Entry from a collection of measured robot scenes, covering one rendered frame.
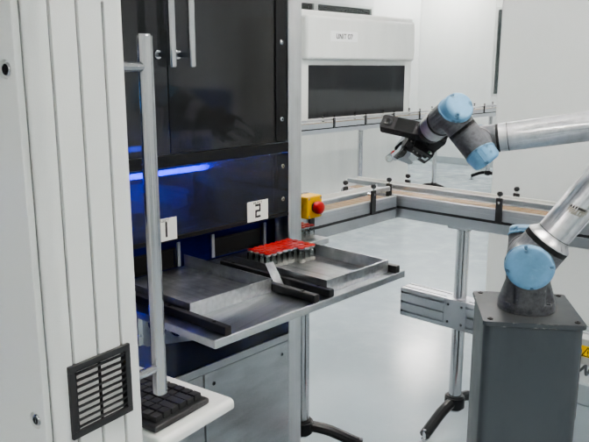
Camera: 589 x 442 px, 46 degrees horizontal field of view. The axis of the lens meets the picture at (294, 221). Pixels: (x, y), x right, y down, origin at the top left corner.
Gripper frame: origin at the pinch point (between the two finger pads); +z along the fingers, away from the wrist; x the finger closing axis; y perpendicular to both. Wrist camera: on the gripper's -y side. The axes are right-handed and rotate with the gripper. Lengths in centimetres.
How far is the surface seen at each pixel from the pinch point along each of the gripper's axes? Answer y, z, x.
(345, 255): 2.3, 11.3, -30.9
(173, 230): -44, 5, -51
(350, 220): 9, 59, 0
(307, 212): -10.7, 29.1, -17.7
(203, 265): -32, 14, -53
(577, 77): 66, 42, 97
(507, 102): 53, 70, 91
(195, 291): -32, 0, -63
